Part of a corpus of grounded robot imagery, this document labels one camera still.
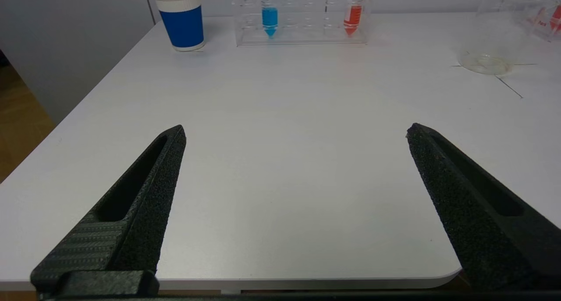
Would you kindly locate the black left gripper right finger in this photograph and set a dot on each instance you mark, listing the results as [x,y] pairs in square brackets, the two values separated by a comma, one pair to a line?
[482,231]

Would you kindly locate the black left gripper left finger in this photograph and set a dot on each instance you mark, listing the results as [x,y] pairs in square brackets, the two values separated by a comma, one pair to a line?
[140,222]

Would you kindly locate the clear glass beaker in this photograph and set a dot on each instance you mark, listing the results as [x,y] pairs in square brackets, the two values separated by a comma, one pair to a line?
[484,64]

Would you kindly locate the clear acrylic test tube rack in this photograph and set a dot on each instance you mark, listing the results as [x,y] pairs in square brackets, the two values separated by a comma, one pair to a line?
[307,36]
[553,34]

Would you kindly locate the test tube with red pigment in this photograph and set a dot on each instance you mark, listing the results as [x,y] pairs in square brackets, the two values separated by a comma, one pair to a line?
[353,16]
[555,20]

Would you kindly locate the test tube with blue pigment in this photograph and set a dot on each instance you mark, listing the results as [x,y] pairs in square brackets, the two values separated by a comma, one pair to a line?
[269,18]

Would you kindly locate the blue white paper cup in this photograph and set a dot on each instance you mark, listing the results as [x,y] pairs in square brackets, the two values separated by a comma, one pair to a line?
[182,27]

